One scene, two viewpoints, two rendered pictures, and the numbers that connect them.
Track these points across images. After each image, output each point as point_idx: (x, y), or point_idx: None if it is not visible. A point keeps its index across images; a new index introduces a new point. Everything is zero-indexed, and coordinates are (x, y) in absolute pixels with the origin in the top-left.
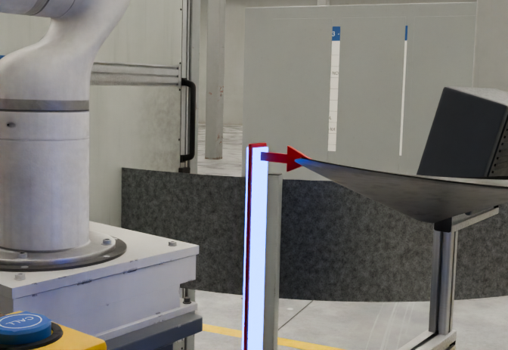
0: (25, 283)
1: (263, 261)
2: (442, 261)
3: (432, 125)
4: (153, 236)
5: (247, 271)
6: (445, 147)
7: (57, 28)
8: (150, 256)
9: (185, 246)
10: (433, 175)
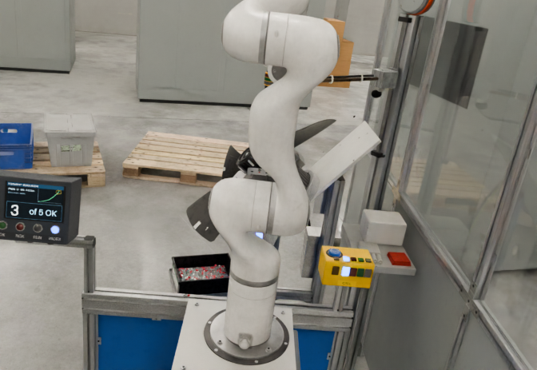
0: (284, 308)
1: None
2: (94, 258)
3: (69, 204)
4: (187, 318)
5: None
6: (73, 212)
7: (248, 233)
8: (220, 301)
9: (193, 301)
10: (71, 228)
